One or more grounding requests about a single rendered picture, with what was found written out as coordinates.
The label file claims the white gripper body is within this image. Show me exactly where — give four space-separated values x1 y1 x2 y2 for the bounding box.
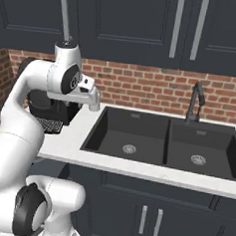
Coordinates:
45 84 103 113

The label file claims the dark drawer front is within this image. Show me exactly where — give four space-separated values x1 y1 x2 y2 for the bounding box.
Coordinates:
27 155 71 181

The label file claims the black coffee machine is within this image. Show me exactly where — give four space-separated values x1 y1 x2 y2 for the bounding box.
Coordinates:
12 55 86 136

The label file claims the black double sink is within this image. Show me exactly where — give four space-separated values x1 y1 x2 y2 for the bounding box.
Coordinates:
78 104 236 183

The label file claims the black tap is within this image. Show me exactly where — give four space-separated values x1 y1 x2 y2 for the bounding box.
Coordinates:
184 80 207 126

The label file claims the dark panel under sink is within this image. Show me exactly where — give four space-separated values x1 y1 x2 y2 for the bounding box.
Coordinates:
99 169 222 212

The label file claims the dark base cupboard door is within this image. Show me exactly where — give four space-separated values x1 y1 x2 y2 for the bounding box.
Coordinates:
145 196 236 236
65 180 154 236

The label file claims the dark wall cupboard door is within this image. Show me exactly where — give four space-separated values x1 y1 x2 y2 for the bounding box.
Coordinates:
179 0 236 79
71 0 191 71
0 0 81 56

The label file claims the grey bar cupboard handle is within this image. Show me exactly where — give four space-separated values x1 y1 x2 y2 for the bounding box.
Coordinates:
137 204 148 236
189 0 210 62
168 0 186 60
56 0 76 44
151 207 164 236

